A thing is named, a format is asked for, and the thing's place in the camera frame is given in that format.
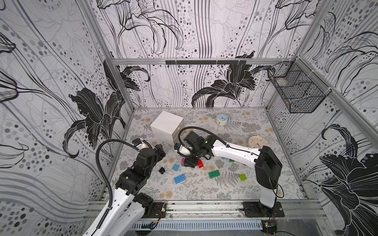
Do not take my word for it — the red lego brick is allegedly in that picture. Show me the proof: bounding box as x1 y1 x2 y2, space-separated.
197 159 204 169

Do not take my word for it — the small light blue lego brick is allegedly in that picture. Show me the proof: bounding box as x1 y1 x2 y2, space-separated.
172 164 180 171

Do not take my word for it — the long green lego brick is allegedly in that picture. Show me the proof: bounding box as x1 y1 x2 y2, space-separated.
208 170 221 179

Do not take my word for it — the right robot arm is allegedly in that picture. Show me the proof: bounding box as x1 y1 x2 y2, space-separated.
175 126 284 210

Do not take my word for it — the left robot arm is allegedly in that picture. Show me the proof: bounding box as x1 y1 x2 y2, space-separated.
83 139 166 236

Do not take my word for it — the long light blue lego brick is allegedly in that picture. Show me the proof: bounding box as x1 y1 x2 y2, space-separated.
174 174 187 184

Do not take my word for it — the lime green lego brick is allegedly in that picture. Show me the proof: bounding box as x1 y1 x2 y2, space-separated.
239 174 247 182

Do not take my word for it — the white mini drawer cabinet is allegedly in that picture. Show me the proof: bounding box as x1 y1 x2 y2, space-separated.
150 111 184 145

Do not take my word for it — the small blue cream alarm clock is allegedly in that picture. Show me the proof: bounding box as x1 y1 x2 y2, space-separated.
216 114 231 126

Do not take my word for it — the large pink round clock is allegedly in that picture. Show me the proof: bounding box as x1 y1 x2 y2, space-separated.
247 135 268 149

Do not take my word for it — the white slotted cable duct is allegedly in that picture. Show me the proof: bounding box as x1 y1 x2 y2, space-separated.
132 219 263 231

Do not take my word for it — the black wall hook bar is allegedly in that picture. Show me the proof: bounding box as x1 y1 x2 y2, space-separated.
165 60 247 65

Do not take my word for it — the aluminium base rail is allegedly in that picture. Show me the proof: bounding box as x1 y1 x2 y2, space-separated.
84 200 325 220

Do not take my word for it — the black wire wall basket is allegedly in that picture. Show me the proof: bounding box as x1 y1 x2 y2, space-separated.
267 59 330 114

